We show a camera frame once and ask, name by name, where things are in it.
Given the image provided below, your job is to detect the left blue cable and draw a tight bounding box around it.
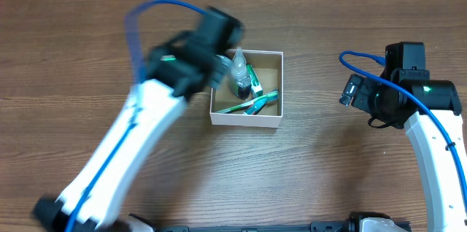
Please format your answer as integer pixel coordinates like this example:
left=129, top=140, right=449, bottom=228
left=63, top=0, right=209, bottom=232

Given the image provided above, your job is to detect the green white toothbrush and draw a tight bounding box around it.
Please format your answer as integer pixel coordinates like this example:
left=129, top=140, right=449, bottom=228
left=217, top=90, right=279, bottom=114

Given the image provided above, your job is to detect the white cardboard box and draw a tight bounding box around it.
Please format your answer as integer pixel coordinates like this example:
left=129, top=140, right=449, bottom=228
left=209, top=50, right=284, bottom=128

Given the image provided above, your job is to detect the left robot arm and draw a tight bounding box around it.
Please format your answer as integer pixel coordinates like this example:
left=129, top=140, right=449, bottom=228
left=33, top=1, right=244, bottom=232

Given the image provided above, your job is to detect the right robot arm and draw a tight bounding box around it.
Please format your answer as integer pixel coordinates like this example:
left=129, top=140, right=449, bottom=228
left=339, top=42, right=466, bottom=231

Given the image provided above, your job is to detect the green Dettol soap bar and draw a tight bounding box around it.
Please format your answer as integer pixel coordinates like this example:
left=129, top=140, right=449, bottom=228
left=247, top=64, right=263, bottom=98

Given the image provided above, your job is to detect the clear hand wash bottle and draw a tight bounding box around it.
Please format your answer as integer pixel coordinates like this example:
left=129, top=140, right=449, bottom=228
left=228, top=47, right=251, bottom=100

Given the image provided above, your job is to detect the green toothpaste tube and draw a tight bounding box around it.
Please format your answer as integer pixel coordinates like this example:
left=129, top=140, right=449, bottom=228
left=243, top=98, right=267, bottom=115

